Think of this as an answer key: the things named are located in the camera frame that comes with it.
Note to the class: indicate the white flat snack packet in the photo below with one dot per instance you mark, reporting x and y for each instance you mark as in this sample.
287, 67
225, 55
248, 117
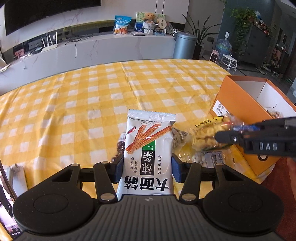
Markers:
209, 159

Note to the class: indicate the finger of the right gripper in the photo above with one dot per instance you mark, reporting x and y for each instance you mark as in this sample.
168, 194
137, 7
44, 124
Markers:
233, 137
274, 123

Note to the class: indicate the teddy bear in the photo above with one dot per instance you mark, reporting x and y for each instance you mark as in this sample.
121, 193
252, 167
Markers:
149, 17

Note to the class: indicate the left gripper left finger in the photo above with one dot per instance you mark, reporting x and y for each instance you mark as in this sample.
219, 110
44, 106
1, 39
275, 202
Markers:
105, 175

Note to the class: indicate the yellow checkered tablecloth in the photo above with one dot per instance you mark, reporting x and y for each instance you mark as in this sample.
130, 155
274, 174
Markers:
78, 116

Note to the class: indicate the blue water jug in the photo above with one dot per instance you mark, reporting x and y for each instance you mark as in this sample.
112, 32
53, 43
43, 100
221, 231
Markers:
223, 46

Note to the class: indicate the blue snack bag on counter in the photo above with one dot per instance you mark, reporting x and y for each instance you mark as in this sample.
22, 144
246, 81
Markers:
121, 25

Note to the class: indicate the orange cardboard box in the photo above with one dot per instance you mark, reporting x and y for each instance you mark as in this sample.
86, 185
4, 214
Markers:
251, 99

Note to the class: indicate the dark blue cabinet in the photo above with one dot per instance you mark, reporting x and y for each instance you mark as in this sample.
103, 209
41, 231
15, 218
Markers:
256, 49

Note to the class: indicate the small cola bottle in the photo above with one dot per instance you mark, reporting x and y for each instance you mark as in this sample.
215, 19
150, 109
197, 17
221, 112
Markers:
120, 146

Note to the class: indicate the white TV console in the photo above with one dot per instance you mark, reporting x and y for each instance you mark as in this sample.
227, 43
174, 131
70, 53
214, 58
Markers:
101, 49

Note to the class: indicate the black television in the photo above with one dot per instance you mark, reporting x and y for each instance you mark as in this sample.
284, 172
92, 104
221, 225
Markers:
20, 13

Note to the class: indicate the hanging vine plant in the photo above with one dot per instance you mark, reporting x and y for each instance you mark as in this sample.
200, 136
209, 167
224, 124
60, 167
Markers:
244, 18

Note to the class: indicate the potted green plant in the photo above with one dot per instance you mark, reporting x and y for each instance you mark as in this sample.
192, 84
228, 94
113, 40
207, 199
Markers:
200, 32

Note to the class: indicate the grey-blue trash bin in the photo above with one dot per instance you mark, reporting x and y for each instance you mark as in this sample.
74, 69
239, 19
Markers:
185, 45

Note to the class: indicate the white round stool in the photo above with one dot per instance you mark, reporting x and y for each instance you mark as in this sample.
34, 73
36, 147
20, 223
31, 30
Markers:
230, 62

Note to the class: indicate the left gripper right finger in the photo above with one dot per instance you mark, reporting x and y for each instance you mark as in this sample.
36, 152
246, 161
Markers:
190, 175

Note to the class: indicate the clear nut snack bag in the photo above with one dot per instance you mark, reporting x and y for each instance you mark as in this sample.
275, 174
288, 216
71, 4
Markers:
180, 138

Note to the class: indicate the yellow puffed snack bag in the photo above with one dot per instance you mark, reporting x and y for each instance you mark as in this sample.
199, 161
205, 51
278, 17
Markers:
203, 134

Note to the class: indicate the white wifi router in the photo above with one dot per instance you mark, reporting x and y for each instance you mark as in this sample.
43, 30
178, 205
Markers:
51, 42

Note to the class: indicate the white spicy strip snack bag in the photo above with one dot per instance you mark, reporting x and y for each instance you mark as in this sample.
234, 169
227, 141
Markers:
147, 154

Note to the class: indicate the round wooden sign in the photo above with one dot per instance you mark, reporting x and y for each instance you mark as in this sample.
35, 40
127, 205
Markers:
161, 23

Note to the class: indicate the pink small stool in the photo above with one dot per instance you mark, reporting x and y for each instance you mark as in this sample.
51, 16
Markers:
214, 56

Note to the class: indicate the green white box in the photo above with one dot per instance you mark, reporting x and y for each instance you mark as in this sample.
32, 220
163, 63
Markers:
140, 15

